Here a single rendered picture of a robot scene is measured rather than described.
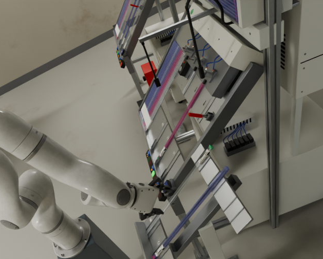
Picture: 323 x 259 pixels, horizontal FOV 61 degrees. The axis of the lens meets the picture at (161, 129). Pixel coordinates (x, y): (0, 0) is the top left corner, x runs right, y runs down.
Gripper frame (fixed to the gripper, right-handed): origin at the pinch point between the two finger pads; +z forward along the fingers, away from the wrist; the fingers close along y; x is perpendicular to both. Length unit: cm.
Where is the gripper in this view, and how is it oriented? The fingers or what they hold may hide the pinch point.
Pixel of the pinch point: (164, 200)
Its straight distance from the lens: 104.7
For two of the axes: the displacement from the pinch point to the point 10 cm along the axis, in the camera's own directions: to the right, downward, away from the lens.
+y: -3.6, 9.3, 0.9
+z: 7.7, 2.5, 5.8
